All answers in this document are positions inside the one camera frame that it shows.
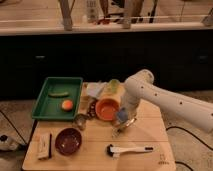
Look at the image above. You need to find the blue grey sponge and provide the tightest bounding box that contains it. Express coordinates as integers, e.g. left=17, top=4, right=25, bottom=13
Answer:
left=116, top=108, right=128, bottom=123

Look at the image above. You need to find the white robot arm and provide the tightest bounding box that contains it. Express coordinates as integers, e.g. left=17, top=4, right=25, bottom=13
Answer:
left=121, top=69, right=213, bottom=132

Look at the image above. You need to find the orange red bowl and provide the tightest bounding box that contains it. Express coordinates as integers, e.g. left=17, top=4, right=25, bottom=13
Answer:
left=95, top=98, right=119, bottom=121

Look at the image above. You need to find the dark maroon bowl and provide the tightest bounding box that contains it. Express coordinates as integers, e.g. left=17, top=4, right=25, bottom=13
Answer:
left=55, top=128, right=82, bottom=156

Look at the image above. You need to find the light green plastic cup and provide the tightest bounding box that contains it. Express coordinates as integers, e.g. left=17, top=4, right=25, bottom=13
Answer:
left=109, top=79, right=120, bottom=94

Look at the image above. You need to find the dark brown grape bunch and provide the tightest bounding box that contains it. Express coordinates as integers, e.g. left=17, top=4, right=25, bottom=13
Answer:
left=87, top=101, right=96, bottom=118

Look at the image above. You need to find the white folded cloth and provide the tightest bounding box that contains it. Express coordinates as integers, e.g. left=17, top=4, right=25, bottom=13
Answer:
left=86, top=83, right=106, bottom=99

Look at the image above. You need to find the white black dish brush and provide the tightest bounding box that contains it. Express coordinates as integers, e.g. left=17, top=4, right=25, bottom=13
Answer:
left=106, top=144, right=154, bottom=157

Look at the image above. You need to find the small metal cup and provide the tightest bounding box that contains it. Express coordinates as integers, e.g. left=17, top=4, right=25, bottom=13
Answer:
left=74, top=114, right=86, bottom=131

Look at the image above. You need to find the wooden table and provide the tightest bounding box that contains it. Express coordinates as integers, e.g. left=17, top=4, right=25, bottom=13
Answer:
left=21, top=82, right=177, bottom=171

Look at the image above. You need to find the orange peach toy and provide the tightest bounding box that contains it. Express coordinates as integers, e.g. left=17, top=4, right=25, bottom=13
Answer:
left=61, top=100, right=73, bottom=111

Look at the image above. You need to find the green cucumber toy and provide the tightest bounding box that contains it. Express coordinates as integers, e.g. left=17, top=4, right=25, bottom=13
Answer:
left=48, top=92, right=69, bottom=98

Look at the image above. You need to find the green plastic tray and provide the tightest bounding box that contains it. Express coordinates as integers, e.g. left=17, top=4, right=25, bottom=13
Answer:
left=32, top=77, right=83, bottom=121

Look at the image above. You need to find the wooden block with black strip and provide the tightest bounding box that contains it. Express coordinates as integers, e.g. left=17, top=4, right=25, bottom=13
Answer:
left=37, top=133, right=52, bottom=160

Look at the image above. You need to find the grey device on floor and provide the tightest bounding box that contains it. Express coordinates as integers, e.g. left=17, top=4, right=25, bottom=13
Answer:
left=0, top=135, right=25, bottom=151

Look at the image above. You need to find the black cable right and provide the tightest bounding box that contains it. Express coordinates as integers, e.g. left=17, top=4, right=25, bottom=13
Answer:
left=165, top=125, right=213, bottom=152

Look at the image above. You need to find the black cable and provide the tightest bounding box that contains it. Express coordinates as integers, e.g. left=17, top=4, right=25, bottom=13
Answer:
left=0, top=109, right=28, bottom=146
left=165, top=125, right=213, bottom=152

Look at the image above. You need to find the black cable left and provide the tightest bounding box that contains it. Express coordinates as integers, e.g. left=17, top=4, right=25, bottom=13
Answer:
left=0, top=109, right=28, bottom=146

